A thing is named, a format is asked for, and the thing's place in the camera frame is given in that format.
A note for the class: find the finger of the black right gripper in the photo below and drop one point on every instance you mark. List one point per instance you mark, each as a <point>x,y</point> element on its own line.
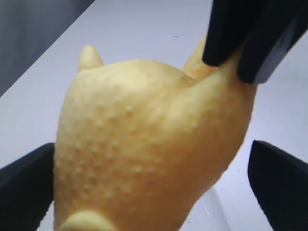
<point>231,21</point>
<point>280,26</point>

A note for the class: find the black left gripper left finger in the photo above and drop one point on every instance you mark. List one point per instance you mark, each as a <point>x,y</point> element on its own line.
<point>26,190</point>

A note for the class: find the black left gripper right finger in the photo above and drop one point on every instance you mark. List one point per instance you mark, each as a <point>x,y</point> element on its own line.
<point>279,182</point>

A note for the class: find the yellow rubber chicken toy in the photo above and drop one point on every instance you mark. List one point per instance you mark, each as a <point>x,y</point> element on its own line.
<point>140,141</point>

